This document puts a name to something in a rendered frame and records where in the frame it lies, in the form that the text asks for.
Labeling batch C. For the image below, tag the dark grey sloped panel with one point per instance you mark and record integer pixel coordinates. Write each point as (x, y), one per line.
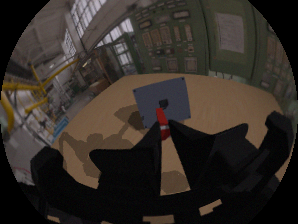
(170, 95)

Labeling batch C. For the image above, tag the dark red peg with grey band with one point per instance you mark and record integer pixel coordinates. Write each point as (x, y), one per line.
(164, 124)

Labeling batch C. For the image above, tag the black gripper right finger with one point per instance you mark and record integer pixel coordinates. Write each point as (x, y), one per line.
(196, 149)

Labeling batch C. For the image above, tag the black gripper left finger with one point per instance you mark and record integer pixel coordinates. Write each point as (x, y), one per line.
(144, 157)

